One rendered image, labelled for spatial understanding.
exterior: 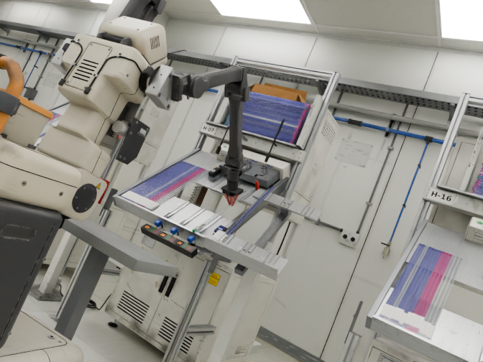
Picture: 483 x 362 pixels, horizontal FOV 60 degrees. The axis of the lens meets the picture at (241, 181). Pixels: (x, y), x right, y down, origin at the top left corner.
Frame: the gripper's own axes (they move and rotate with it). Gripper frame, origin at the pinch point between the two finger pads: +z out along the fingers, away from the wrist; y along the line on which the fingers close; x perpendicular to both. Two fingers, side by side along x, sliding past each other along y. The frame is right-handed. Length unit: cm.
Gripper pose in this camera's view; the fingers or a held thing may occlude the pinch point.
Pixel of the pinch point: (231, 204)
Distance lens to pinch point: 218.0
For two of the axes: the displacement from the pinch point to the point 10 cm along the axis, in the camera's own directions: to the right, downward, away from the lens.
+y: -8.1, -3.0, 5.0
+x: -5.8, 3.2, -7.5
